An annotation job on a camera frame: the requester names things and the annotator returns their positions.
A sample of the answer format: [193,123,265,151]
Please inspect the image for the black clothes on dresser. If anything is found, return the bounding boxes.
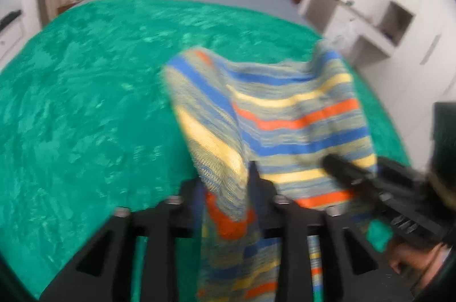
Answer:
[0,10,22,32]

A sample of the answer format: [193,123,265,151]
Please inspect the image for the person's right hand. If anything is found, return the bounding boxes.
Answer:
[386,239,447,280]

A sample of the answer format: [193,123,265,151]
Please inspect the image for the white dresser with drawers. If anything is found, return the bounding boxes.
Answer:
[0,12,25,70]

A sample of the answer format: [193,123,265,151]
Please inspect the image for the striped knit sweater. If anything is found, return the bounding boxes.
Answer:
[164,41,377,301]

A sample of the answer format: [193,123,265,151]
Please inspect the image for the green plush blanket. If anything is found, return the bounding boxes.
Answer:
[1,0,408,301]

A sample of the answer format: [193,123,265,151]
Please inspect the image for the white wall shelf desk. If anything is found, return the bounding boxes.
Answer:
[304,0,415,64]

